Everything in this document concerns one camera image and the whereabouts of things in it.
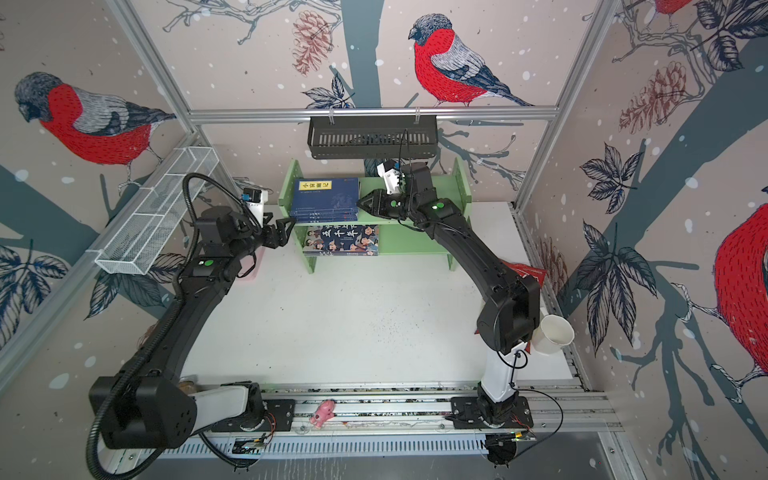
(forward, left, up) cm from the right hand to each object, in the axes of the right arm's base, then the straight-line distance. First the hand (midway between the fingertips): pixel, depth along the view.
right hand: (356, 207), depth 77 cm
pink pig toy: (-42, +7, -31) cm, 53 cm away
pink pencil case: (-18, +22, -1) cm, 29 cm away
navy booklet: (+3, +10, 0) cm, 10 cm away
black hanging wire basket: (+38, -2, -2) cm, 38 cm away
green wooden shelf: (+14, -28, -5) cm, 32 cm away
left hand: (-3, +20, 0) cm, 20 cm away
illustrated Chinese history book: (+3, +8, -17) cm, 19 cm away
